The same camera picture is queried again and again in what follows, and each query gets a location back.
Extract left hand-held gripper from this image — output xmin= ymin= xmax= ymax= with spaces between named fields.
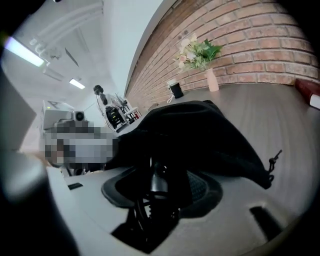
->
xmin=41 ymin=99 xmax=88 ymax=131

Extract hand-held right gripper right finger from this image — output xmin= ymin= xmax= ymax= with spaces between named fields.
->
xmin=46 ymin=166 xmax=302 ymax=256

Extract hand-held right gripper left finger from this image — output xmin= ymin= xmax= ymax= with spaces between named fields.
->
xmin=0 ymin=71 xmax=49 ymax=204

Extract black fabric drawstring pouch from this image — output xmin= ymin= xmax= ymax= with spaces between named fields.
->
xmin=104 ymin=99 xmax=283 ymax=191

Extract ceiling light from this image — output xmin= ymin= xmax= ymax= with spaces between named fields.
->
xmin=4 ymin=36 xmax=45 ymax=68
xmin=69 ymin=78 xmax=86 ymax=90

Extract white desk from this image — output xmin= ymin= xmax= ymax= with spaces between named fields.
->
xmin=123 ymin=99 xmax=143 ymax=123

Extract white ceiling pipes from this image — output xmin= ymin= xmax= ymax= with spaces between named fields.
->
xmin=29 ymin=3 xmax=104 ymax=55

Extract black cylinder with white lid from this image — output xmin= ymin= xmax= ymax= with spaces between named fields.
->
xmin=166 ymin=78 xmax=185 ymax=104

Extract artificial flower bouquet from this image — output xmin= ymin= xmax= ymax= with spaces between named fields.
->
xmin=173 ymin=33 xmax=223 ymax=73

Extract pink ceramic vase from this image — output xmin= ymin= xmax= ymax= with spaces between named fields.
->
xmin=204 ymin=67 xmax=220 ymax=93

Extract red hardcover book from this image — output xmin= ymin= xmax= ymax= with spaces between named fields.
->
xmin=294 ymin=77 xmax=320 ymax=111

